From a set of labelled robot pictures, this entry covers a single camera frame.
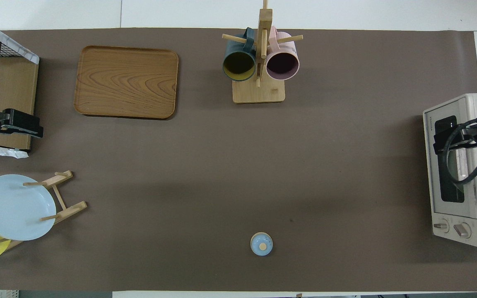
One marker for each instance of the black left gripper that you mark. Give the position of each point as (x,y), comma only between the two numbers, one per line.
(19,121)

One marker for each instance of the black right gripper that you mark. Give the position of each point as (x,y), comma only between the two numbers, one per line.
(470,134)

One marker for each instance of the toaster oven glass door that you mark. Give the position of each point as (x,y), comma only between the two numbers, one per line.
(470,203)

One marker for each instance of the large oven knob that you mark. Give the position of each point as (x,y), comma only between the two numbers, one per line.
(463,230)

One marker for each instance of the small oven knob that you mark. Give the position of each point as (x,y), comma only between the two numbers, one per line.
(441,226)

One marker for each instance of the wooden shelf with marble trim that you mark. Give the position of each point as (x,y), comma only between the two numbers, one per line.
(15,91)

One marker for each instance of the light blue plate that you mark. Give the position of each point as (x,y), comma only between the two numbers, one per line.
(15,207)

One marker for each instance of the wooden plate rack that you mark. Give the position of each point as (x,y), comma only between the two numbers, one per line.
(71,209)

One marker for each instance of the wooden serving tray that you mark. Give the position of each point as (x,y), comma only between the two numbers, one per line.
(126,82)

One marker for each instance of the pink mug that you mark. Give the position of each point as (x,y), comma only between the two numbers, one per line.
(282,66)

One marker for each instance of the brown table mat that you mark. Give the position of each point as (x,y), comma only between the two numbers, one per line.
(222,165)

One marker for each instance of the wooden mug tree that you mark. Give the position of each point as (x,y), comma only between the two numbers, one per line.
(259,93)

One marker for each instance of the dark green mug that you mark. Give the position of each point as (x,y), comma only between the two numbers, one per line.
(238,66)

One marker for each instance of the small blue lidded jar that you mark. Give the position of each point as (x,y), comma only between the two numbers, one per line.
(259,242)

